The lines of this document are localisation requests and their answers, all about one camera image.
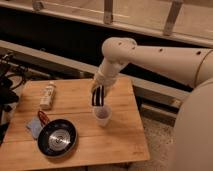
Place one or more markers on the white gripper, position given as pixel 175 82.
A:
pixel 103 80

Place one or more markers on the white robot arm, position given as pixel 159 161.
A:
pixel 192 148

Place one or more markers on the white ceramic cup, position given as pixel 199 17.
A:
pixel 102 114

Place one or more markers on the black frying pan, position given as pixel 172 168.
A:
pixel 57 137

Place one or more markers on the blue cloth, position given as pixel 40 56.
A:
pixel 35 126

